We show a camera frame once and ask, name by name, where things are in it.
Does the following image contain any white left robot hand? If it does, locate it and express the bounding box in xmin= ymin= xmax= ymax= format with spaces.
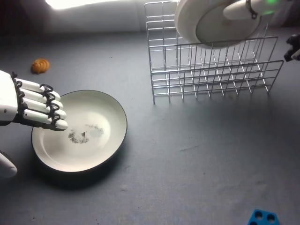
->
xmin=0 ymin=70 xmax=69 ymax=179

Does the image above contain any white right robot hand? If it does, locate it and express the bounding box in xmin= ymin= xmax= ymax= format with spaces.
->
xmin=222 ymin=0 xmax=282 ymax=20

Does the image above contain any white plate dark rim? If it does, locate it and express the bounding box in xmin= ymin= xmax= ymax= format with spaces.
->
xmin=31 ymin=90 xmax=128 ymax=173
xmin=174 ymin=0 xmax=262 ymax=50

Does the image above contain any orange swirl cookie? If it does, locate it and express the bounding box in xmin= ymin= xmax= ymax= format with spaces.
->
xmin=31 ymin=58 xmax=51 ymax=75

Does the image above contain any blue pentagon block with holes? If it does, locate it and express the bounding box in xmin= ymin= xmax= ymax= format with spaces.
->
xmin=247 ymin=208 xmax=279 ymax=225

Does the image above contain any silver wire dish rack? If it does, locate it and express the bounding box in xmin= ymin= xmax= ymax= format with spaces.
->
xmin=144 ymin=0 xmax=285 ymax=105

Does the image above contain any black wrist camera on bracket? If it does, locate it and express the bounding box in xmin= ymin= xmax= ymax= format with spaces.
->
xmin=283 ymin=33 xmax=300 ymax=63

